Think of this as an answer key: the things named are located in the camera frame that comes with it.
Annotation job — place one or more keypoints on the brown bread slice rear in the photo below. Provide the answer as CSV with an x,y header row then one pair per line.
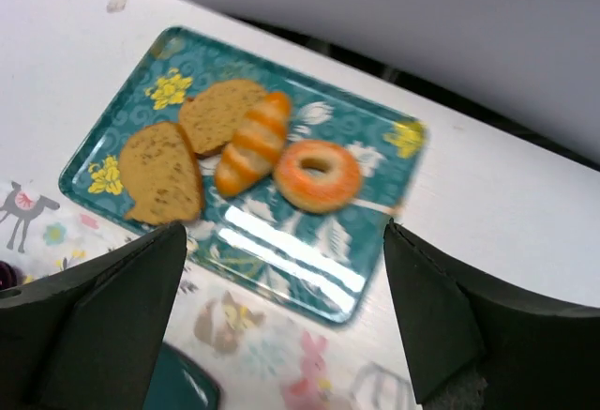
x,y
211,117

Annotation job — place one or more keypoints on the teal floral serving tray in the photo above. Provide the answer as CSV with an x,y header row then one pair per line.
x,y
317,264

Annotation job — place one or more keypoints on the striped orange bread roll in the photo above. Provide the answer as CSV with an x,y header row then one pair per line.
x,y
256,145

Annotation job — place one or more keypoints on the brown bread slice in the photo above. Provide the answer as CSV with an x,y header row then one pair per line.
x,y
211,117
161,175

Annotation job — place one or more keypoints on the dark teal square plate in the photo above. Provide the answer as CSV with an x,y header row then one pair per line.
x,y
178,383

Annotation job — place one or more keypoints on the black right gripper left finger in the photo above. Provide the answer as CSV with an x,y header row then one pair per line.
x,y
89,337

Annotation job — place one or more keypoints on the orange glazed bagel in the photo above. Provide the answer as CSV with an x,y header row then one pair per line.
x,y
318,176

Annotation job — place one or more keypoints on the animal print placemat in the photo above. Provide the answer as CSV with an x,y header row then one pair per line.
x,y
260,357

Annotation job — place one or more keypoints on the brown bread slice front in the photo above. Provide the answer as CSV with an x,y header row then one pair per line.
x,y
161,175

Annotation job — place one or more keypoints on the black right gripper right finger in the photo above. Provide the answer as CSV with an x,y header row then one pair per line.
x,y
473,341

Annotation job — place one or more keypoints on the iridescent purple spoon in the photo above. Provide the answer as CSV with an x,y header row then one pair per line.
x,y
8,276

